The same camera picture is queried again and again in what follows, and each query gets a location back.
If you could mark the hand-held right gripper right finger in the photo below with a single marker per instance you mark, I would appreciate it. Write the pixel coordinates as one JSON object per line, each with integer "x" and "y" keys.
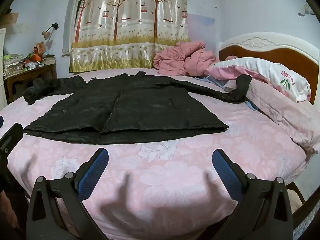
{"x": 228, "y": 173}

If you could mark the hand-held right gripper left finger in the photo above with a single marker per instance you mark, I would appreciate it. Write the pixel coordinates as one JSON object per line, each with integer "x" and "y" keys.
{"x": 93, "y": 171}

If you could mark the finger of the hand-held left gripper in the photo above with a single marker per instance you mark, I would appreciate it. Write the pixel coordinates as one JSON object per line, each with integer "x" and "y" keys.
{"x": 11, "y": 136}
{"x": 1, "y": 121}

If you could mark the black padded jacket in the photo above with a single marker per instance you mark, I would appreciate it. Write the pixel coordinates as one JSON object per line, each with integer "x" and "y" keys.
{"x": 140, "y": 105}

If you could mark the wooden desk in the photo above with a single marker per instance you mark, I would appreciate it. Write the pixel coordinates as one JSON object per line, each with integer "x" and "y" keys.
{"x": 27, "y": 76}

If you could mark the stack of papers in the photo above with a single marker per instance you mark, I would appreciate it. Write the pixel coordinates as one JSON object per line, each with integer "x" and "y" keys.
{"x": 12, "y": 61}

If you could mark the orange toy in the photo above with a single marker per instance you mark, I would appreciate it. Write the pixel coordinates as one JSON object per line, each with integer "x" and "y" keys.
{"x": 35, "y": 58}

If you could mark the blue cloth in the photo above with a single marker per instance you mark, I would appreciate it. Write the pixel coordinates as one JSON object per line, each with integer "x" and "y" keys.
{"x": 251, "y": 105}

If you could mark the stack of books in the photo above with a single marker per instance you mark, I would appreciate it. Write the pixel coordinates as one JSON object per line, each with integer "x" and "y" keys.
{"x": 48, "y": 61}

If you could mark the red box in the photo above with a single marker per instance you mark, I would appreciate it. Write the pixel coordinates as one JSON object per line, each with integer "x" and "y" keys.
{"x": 39, "y": 48}

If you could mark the pink floral blanket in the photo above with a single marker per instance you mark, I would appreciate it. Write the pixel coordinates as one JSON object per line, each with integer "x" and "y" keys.
{"x": 282, "y": 110}

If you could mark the pink desk lamp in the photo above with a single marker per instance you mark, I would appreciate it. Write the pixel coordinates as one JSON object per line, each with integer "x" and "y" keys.
{"x": 47, "y": 33}

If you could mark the white and pink pillow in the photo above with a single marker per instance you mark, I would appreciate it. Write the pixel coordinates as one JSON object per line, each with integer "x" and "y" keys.
{"x": 270, "y": 72}

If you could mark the pink checked quilt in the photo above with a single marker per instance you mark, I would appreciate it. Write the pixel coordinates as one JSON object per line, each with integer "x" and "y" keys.
{"x": 182, "y": 57}

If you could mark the white and wooden headboard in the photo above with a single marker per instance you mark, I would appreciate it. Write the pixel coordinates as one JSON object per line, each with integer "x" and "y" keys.
{"x": 275, "y": 47}

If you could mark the tree print curtain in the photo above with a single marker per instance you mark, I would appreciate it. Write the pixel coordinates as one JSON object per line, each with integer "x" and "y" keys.
{"x": 130, "y": 30}

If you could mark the brown paper on wall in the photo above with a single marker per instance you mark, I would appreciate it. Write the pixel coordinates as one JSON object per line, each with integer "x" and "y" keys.
{"x": 10, "y": 18}

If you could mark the torn wall paper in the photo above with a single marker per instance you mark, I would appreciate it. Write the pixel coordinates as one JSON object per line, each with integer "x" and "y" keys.
{"x": 305, "y": 10}

